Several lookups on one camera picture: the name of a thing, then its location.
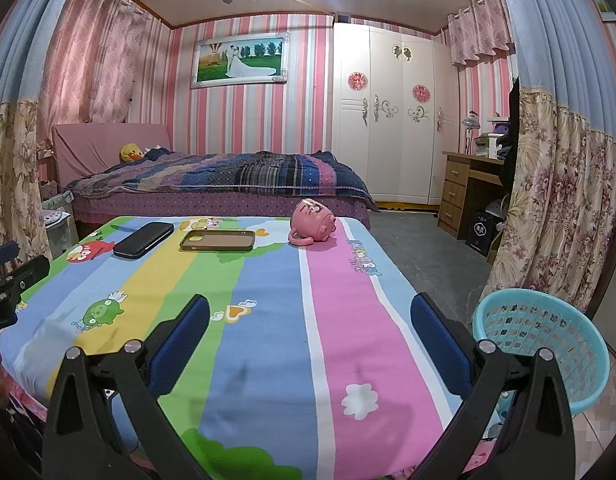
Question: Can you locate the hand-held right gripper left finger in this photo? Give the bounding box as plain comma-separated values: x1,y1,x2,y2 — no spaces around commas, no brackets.
40,294,211,480

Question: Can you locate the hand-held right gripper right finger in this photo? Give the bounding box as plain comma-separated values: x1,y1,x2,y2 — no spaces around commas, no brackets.
410,292,576,480

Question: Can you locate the light blue plastic basket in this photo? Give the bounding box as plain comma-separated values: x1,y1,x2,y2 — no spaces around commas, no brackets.
472,287,611,416

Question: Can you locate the white plastic bin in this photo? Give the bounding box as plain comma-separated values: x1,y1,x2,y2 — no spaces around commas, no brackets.
42,192,81,256

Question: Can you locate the colourful cartoon blanket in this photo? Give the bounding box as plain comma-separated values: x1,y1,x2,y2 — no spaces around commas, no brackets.
0,215,499,463

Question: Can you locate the blue floral curtain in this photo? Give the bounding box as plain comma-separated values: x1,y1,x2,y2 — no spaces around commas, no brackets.
0,0,91,261
480,0,616,313

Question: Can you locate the brown phone case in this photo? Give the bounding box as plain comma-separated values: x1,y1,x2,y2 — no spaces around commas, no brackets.
179,229,256,253

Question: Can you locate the black phone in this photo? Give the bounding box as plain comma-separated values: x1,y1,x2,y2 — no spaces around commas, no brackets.
112,222,175,261

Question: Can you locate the black box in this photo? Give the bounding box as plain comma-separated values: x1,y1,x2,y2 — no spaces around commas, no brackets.
465,208,496,258

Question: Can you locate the pink covered headboard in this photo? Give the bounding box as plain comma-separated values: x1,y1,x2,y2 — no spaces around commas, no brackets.
52,122,171,186

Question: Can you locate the bed with purple skirt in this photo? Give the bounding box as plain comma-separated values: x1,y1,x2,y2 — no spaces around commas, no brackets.
70,185,373,231

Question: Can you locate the white round object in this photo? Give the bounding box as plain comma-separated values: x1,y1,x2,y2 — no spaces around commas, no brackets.
488,195,511,221

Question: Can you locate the wooden desk with drawers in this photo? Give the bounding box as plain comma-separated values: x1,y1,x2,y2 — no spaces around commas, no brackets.
438,150,511,240

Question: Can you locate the pink mug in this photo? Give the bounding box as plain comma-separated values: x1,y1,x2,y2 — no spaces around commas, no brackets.
288,197,337,247

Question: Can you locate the striped patchwork quilt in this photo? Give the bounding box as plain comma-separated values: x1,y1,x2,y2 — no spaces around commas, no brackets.
68,150,381,211

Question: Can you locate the white wardrobe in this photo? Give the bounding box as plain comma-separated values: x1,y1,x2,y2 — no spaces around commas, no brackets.
332,22,461,206

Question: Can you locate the white printer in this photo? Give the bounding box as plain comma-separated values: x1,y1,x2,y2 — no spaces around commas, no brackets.
475,130,509,158

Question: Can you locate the pink patterned curtain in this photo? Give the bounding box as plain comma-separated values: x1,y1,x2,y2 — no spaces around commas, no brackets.
38,0,171,126

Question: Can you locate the silver desk lamp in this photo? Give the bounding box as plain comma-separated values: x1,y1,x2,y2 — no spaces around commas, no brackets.
460,110,479,155

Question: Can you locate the black hanging garment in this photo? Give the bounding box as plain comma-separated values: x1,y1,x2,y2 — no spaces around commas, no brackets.
498,77,521,196

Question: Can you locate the framed wedding picture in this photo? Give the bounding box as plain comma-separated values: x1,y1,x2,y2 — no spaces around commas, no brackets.
192,32,290,90

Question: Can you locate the pink curtain valance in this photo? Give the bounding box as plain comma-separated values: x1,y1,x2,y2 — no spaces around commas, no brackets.
447,0,516,66

